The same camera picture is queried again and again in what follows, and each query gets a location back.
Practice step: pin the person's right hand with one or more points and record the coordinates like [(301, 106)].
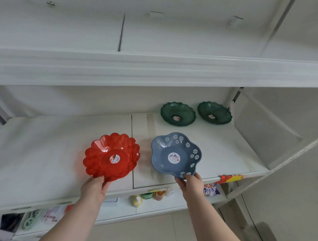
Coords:
[(192, 188)]

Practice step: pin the person's left hand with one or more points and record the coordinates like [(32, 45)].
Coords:
[(92, 190)]

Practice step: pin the person's right thumb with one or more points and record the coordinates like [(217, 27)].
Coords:
[(180, 182)]

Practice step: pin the person's left thumb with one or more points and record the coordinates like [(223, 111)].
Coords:
[(99, 179)]

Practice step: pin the red scalloped plastic bowl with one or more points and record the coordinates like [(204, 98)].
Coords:
[(111, 157)]

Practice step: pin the blue flower-print bowl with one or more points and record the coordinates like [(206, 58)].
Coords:
[(176, 155)]

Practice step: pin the person's right forearm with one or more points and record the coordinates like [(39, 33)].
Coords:
[(211, 221)]

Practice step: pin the person's left forearm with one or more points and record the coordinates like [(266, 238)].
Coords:
[(72, 221)]

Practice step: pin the white small cup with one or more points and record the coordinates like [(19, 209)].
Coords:
[(169, 192)]

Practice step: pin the orange small cup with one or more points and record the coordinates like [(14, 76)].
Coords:
[(159, 195)]

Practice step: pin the blue and white packet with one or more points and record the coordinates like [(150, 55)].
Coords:
[(210, 190)]

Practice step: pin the green small cup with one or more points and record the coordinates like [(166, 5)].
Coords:
[(147, 195)]

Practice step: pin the red and yellow shelf tag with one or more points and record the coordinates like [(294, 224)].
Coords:
[(229, 178)]

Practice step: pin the pink and white packet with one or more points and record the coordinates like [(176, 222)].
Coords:
[(53, 214)]

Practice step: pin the green scalloped plastic bowl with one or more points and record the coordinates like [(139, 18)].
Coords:
[(214, 112), (177, 114)]

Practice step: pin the white metal shelf unit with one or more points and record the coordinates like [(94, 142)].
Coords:
[(159, 99)]

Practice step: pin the black cloth item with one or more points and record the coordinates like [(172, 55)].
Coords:
[(10, 223)]

